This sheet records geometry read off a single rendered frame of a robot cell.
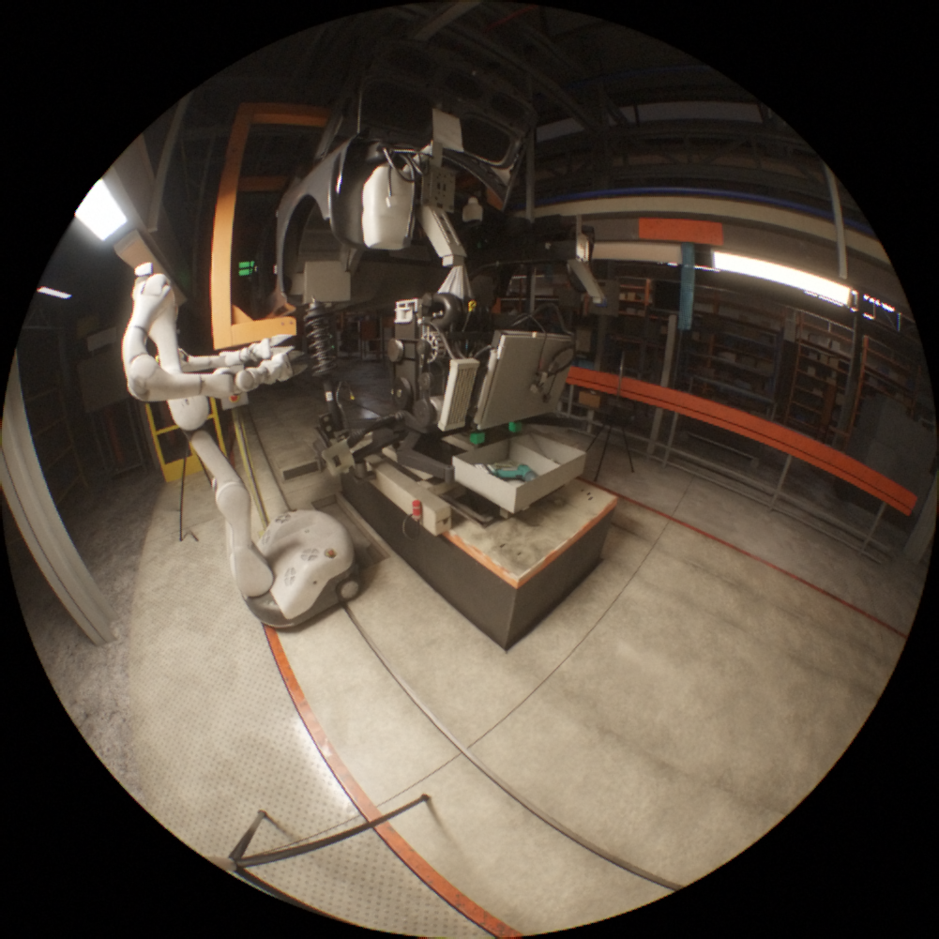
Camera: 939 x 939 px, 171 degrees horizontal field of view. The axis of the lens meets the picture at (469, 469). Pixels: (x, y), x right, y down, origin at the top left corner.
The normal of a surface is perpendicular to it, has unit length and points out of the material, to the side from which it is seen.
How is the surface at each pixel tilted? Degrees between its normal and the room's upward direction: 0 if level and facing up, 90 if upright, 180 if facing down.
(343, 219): 90
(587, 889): 0
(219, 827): 0
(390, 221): 90
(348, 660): 0
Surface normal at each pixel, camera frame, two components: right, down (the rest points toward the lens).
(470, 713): 0.03, -0.90
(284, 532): 0.73, 0.03
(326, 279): 0.67, 0.34
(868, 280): -0.74, 0.27
